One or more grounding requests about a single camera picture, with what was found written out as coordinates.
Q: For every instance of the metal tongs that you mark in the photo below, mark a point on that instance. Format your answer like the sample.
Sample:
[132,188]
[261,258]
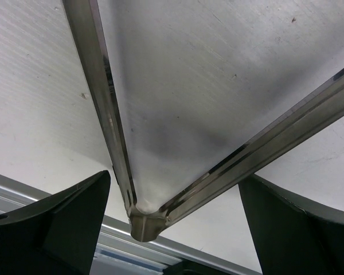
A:
[195,96]

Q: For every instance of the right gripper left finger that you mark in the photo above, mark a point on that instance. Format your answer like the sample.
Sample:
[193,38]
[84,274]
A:
[58,234]

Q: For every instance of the aluminium front rail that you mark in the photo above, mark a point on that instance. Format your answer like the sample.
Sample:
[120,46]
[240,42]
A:
[117,253]

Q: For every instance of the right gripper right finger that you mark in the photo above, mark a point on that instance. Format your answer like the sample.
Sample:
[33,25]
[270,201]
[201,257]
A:
[292,234]

